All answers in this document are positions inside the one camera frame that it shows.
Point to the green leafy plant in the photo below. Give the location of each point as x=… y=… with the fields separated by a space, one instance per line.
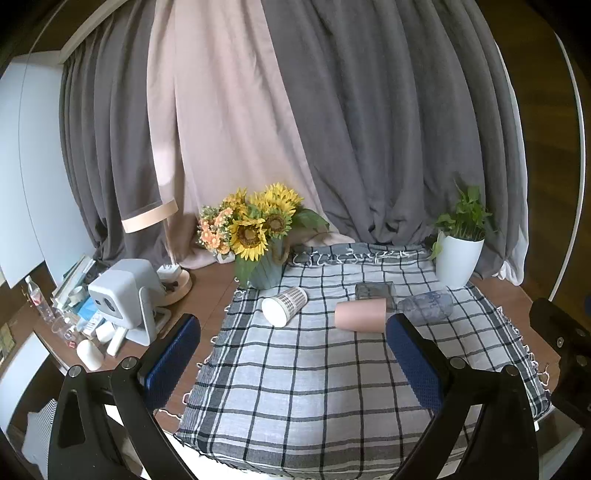
x=464 y=219

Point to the white rounded container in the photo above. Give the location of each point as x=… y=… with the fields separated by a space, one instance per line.
x=90 y=354

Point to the tall white plant pot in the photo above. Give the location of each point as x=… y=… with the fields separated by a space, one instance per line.
x=457 y=261

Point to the dark grey square tray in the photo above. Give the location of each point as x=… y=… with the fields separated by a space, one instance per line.
x=374 y=290

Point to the small clear plastic cup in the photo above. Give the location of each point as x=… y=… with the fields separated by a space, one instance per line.
x=63 y=328

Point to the pink shade desk lamp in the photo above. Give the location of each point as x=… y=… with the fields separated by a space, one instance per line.
x=150 y=218

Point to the white ribbed object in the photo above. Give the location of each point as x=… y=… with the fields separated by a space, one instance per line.
x=39 y=434

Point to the white wall panel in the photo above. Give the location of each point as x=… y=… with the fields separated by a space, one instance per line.
x=32 y=175

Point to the sunflower bouquet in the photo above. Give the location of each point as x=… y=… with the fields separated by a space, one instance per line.
x=251 y=230

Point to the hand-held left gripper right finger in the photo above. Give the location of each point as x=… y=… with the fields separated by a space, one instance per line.
x=413 y=362

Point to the orange flower bunch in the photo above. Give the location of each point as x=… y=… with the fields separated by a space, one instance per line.
x=212 y=233

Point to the pink curtain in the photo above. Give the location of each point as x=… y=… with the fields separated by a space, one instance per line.
x=217 y=138

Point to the stack of books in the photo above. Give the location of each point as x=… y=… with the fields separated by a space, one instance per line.
x=74 y=279

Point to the plaid grey white cloth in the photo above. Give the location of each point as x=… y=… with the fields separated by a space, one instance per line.
x=295 y=383

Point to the clear water bottle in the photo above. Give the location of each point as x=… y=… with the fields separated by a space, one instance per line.
x=38 y=300

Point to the white remote control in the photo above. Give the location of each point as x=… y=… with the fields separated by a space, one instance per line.
x=116 y=340

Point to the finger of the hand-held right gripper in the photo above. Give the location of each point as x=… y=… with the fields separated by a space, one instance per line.
x=570 y=350

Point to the small white flower pot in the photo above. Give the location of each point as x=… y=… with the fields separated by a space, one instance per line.
x=225 y=256

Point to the plaid print paper cup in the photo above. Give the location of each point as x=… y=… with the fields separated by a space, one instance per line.
x=284 y=305

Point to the grey curtain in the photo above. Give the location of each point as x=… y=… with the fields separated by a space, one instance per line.
x=392 y=129
x=111 y=138

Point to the clear printed plastic cup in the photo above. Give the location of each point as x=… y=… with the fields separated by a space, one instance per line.
x=427 y=307

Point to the pink cup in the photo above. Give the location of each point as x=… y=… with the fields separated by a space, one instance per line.
x=362 y=314

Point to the grey white mini projector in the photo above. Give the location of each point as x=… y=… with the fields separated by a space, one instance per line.
x=124 y=288

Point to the teal ribbed vase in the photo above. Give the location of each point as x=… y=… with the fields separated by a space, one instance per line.
x=263 y=272

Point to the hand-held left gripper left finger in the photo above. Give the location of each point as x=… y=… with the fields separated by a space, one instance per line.
x=171 y=360

